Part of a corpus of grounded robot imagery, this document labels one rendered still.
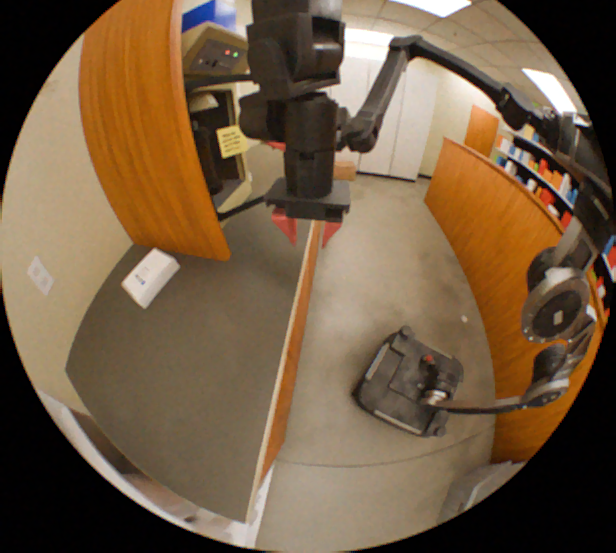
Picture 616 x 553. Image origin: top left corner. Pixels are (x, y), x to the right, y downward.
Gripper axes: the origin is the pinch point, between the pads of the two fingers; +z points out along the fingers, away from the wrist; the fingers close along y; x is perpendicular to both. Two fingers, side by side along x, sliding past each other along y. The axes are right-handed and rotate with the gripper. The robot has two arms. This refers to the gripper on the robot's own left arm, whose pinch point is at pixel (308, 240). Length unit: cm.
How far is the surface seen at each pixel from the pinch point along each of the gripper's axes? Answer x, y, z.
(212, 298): 5.9, 21.9, 16.3
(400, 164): -323, -134, 76
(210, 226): -5.8, 23.8, 4.2
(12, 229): 32, 76, -24
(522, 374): 33, -163, 76
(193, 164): -6.9, 23.5, -10.5
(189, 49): -14.2, 26.1, -35.2
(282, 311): 5.5, 4.6, 16.1
